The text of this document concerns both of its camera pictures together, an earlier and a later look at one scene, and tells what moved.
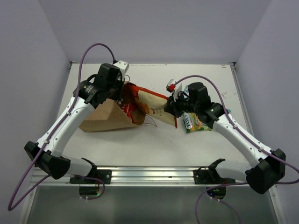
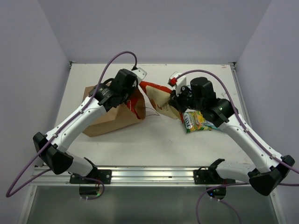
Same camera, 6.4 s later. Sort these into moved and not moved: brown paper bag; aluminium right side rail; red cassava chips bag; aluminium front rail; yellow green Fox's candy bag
Moved: red cassava chips bag; brown paper bag
Not moved: aluminium front rail; yellow green Fox's candy bag; aluminium right side rail
